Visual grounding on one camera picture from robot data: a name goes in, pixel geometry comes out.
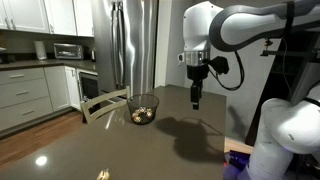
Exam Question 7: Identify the medium white drawer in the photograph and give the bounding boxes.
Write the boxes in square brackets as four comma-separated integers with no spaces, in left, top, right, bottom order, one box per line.
[0,78,51,109]

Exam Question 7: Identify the light wooden board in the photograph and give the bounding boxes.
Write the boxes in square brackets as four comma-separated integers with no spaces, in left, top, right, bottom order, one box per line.
[224,137,255,156]

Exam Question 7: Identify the dark kitchen countertop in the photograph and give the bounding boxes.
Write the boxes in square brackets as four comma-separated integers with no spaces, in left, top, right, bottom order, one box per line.
[0,58,98,73]

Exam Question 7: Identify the small green tan object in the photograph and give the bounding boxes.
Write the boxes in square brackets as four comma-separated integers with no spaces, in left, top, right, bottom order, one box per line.
[96,168,111,180]

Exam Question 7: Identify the deep white drawer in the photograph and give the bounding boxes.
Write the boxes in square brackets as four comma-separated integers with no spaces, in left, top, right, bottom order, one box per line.
[0,96,54,132]

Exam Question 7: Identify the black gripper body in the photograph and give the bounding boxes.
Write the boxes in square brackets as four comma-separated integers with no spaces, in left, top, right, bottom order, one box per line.
[186,64,210,82]

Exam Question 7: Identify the pale wooden chair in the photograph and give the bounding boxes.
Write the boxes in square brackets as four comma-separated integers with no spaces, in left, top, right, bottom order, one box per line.
[79,85,132,125]

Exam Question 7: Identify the golden round objects in bowl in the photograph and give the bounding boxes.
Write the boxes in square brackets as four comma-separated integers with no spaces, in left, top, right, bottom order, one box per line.
[131,106,155,124]

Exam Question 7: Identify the purple blue box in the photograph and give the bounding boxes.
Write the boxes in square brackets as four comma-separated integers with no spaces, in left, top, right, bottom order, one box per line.
[223,149,252,180]

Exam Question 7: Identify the silver toaster oven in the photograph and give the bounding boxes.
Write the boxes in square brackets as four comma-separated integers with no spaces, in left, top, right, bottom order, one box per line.
[53,42,84,61]

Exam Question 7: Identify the black camera stand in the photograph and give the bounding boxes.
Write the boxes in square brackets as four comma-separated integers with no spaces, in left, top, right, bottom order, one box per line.
[244,31,320,147]

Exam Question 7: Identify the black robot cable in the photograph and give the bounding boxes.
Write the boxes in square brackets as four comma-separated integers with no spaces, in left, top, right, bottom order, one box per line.
[207,49,246,92]

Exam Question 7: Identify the shallow white drawer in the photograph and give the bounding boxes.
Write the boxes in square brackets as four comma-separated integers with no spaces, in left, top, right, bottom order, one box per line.
[0,67,46,86]

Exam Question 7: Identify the black undercounter beverage cooler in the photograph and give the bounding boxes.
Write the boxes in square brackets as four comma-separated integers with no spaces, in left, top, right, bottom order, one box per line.
[77,70,100,102]

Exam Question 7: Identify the white paper towel roll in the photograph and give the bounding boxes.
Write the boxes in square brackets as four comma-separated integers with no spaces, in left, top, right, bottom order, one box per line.
[33,40,48,61]

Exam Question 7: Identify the black wire mesh bowl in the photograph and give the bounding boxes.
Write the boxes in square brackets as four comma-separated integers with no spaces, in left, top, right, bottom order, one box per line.
[126,93,161,126]

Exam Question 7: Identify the wide white upper cabinet door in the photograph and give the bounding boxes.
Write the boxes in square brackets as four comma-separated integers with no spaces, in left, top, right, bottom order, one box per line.
[5,0,51,34]

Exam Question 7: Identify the dark countertop appliance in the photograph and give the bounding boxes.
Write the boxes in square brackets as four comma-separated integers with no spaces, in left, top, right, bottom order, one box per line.
[0,47,16,65]

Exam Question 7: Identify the wide white cabinet door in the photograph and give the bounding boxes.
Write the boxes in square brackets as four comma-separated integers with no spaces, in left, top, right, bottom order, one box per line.
[43,65,72,112]
[5,0,51,34]

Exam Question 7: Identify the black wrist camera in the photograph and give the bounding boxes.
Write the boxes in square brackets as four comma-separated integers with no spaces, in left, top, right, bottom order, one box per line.
[209,55,231,75]

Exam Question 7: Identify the wide white lower cabinet door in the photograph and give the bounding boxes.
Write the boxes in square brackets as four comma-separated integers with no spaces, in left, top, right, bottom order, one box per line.
[43,65,72,112]

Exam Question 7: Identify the narrow white lower cabinet door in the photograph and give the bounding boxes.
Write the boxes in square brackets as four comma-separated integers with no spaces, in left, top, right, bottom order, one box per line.
[64,66,82,111]

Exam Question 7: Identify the stainless steel refrigerator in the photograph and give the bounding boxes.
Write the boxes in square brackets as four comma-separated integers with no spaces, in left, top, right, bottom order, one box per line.
[90,0,160,98]

